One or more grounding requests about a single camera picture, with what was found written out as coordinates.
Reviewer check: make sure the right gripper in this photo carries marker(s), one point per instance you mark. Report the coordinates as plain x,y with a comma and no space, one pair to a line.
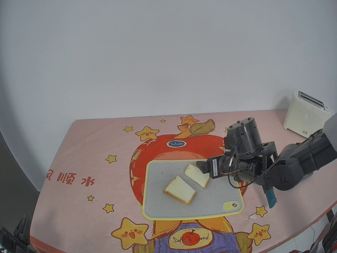
238,169

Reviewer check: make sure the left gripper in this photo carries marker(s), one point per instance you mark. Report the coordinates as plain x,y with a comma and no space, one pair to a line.
15,248

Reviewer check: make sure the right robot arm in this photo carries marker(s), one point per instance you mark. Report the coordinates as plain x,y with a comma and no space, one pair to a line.
292,165

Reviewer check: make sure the half slice of bread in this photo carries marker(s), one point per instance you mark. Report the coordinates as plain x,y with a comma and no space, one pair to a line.
196,175
180,190

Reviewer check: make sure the cream toaster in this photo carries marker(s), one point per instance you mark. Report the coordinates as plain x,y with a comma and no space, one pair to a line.
302,115

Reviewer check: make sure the cutting board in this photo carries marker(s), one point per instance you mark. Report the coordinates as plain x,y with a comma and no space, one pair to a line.
168,209

